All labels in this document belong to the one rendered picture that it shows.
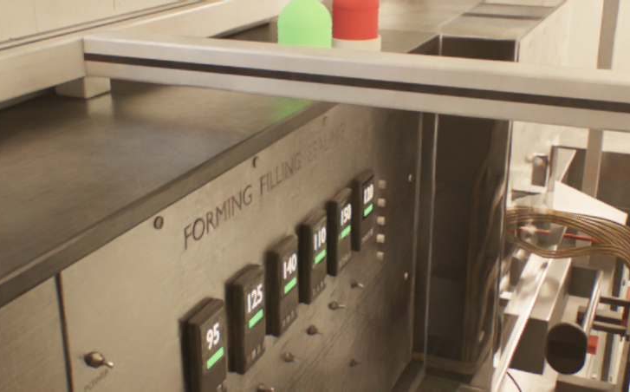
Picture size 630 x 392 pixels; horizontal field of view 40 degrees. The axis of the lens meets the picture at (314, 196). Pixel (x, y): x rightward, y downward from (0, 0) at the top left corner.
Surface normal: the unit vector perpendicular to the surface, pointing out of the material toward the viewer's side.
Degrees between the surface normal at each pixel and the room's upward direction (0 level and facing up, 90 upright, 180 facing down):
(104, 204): 0
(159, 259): 90
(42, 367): 90
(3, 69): 90
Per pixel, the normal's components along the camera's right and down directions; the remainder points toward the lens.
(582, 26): -0.40, 0.32
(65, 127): 0.00, -0.94
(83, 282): 0.92, 0.14
